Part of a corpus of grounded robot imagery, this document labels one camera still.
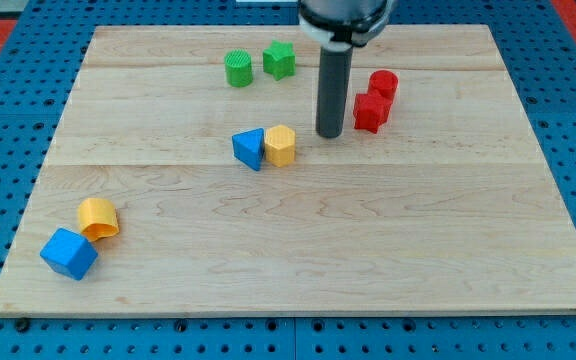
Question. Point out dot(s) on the blue cube block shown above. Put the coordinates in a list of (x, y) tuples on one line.
[(69, 254)]

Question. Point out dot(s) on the yellow heart block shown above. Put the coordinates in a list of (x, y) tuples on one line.
[(97, 219)]

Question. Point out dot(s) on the blue triangle block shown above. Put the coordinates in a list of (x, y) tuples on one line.
[(248, 147)]

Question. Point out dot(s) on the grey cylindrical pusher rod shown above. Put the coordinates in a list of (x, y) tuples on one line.
[(333, 82)]

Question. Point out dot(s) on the yellow hexagon block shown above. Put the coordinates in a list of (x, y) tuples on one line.
[(280, 145)]

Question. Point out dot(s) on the red cylinder block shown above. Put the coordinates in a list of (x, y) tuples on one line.
[(383, 83)]

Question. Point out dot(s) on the green star block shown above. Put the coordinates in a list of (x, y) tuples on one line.
[(279, 60)]

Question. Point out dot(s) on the green cylinder block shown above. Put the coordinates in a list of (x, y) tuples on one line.
[(238, 68)]

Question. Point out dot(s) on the red star block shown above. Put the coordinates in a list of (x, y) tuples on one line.
[(370, 111)]

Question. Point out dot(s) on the wooden board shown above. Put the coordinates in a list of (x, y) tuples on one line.
[(448, 210)]

